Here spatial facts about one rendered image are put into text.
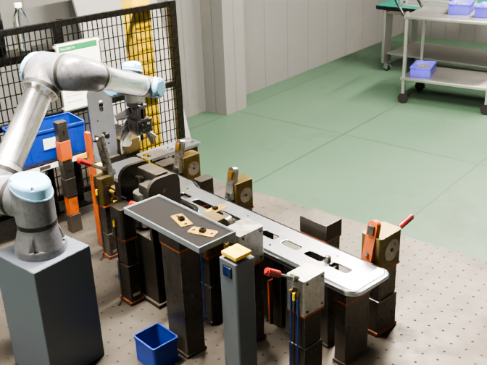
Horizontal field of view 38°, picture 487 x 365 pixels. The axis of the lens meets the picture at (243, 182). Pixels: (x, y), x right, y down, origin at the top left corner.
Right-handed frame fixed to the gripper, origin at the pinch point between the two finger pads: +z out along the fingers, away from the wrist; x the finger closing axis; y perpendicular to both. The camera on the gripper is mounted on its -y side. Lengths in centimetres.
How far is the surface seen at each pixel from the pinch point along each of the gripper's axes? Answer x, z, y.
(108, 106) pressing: 5.2, -10.9, -26.5
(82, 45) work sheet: 13, -31, -54
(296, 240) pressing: 3, 11, 83
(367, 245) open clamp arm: 12, 8, 105
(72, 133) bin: -8.5, -0.7, -34.6
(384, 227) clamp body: 20, 5, 105
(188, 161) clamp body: 18.6, 8.7, 8.6
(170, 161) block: 20.1, 13.0, -6.0
